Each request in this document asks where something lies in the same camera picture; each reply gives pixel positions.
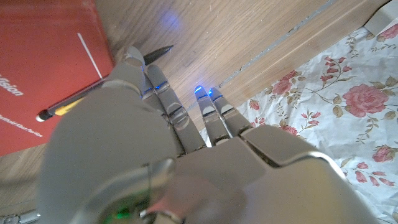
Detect red notebook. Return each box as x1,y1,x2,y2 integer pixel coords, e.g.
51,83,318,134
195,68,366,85
0,0,116,157

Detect black mechanical pencil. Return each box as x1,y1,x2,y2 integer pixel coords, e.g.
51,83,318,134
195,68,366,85
35,45,174,123

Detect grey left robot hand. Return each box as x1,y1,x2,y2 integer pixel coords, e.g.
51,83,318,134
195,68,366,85
37,45,377,224

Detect white power strip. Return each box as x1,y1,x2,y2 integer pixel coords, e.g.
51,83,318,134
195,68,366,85
363,0,398,37

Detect floral backdrop cloth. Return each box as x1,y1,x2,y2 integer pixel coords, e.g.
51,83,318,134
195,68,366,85
198,18,398,224

